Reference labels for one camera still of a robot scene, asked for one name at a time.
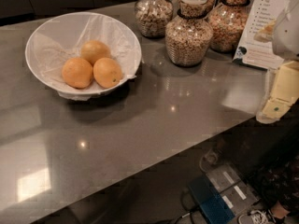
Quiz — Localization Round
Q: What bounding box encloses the left glass cereal jar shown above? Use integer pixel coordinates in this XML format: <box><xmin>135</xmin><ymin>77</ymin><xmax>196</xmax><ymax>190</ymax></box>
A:
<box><xmin>135</xmin><ymin>0</ymin><xmax>173</xmax><ymax>38</ymax></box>

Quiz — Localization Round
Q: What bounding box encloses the right glass cereal jar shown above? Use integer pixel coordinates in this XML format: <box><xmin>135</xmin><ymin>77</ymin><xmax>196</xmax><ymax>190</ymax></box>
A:
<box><xmin>207</xmin><ymin>0</ymin><xmax>250</xmax><ymax>52</ymax></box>

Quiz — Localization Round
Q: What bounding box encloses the orange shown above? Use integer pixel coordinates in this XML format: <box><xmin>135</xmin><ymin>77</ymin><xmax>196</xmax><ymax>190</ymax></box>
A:
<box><xmin>80</xmin><ymin>40</ymin><xmax>111</xmax><ymax>65</ymax></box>
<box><xmin>93</xmin><ymin>58</ymin><xmax>123</xmax><ymax>89</ymax></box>
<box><xmin>62</xmin><ymin>57</ymin><xmax>93</xmax><ymax>89</ymax></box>

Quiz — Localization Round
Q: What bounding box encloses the allergens information sign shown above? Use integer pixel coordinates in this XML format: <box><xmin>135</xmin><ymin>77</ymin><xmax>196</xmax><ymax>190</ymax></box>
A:
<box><xmin>233</xmin><ymin>0</ymin><xmax>291</xmax><ymax>69</ymax></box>

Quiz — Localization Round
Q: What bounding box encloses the middle glass cereal jar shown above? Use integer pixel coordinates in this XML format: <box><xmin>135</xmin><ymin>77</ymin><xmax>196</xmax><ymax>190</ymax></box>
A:
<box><xmin>165</xmin><ymin>0</ymin><xmax>213</xmax><ymax>67</ymax></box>

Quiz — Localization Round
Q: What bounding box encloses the white paper bowl liner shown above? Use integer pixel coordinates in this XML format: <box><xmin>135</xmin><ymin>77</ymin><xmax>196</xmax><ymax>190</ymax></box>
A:
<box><xmin>31</xmin><ymin>14</ymin><xmax>138</xmax><ymax>102</ymax></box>

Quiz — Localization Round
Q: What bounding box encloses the white bowl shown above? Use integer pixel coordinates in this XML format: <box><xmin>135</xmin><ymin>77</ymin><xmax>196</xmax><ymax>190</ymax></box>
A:
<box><xmin>24</xmin><ymin>11</ymin><xmax>143</xmax><ymax>99</ymax></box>

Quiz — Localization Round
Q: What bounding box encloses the blue electronics box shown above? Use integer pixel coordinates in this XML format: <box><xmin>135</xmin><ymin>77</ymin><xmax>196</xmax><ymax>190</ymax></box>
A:
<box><xmin>188</xmin><ymin>175</ymin><xmax>235</xmax><ymax>224</ymax></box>

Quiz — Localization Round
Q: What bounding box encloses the white cable coil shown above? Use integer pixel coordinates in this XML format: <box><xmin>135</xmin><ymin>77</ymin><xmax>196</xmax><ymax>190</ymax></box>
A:
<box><xmin>199</xmin><ymin>148</ymin><xmax>221</xmax><ymax>174</ymax></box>

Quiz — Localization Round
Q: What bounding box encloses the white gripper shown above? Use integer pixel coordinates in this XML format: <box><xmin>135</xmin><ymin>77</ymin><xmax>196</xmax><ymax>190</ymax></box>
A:
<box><xmin>256</xmin><ymin>0</ymin><xmax>299</xmax><ymax>124</ymax></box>

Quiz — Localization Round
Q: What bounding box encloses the glass cereal jar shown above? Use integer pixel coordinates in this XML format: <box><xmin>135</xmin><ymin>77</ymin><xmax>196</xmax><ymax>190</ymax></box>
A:
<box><xmin>165</xmin><ymin>0</ymin><xmax>213</xmax><ymax>67</ymax></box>
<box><xmin>207</xmin><ymin>0</ymin><xmax>250</xmax><ymax>52</ymax></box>
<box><xmin>135</xmin><ymin>0</ymin><xmax>173</xmax><ymax>38</ymax></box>

